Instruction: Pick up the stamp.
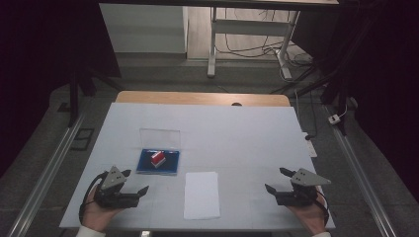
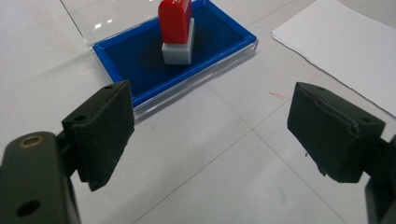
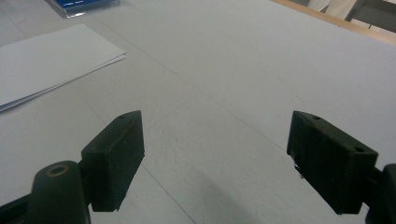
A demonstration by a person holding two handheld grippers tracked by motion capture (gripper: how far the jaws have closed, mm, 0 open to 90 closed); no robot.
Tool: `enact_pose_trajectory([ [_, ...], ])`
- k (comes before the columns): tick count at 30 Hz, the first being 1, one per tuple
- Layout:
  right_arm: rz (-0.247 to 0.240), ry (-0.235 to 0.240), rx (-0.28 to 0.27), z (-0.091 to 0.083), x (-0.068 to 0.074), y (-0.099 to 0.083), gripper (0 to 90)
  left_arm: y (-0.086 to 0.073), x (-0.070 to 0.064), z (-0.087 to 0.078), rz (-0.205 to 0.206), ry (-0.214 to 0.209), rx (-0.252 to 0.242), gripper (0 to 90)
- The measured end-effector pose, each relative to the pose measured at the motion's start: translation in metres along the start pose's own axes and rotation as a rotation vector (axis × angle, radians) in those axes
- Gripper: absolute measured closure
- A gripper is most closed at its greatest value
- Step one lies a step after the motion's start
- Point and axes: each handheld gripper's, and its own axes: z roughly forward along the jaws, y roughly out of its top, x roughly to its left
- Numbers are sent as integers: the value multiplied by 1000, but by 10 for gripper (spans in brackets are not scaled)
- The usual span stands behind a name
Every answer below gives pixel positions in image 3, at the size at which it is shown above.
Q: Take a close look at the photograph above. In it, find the white paper sheet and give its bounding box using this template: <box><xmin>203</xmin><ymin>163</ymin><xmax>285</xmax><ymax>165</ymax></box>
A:
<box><xmin>0</xmin><ymin>23</ymin><xmax>127</xmax><ymax>114</ymax></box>

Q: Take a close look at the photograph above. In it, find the blue ink pad clear case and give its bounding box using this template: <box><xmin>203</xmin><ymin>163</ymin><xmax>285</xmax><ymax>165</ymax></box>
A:
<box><xmin>45</xmin><ymin>0</ymin><xmax>120</xmax><ymax>19</ymax></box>

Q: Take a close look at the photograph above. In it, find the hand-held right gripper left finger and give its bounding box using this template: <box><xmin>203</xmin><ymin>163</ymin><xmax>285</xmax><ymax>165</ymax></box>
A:
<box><xmin>80</xmin><ymin>110</ymin><xmax>146</xmax><ymax>213</ymax></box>

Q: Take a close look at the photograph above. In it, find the white table mat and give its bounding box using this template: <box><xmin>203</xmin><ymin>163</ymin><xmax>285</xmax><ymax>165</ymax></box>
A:
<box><xmin>0</xmin><ymin>0</ymin><xmax>396</xmax><ymax>224</ymax></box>

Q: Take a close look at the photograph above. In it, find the wooden table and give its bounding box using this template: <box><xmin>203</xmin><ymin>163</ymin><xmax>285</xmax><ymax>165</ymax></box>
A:
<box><xmin>270</xmin><ymin>0</ymin><xmax>396</xmax><ymax>47</ymax></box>

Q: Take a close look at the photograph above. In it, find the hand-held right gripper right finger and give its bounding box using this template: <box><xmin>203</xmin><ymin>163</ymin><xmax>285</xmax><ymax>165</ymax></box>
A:
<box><xmin>286</xmin><ymin>110</ymin><xmax>379</xmax><ymax>216</ymax></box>

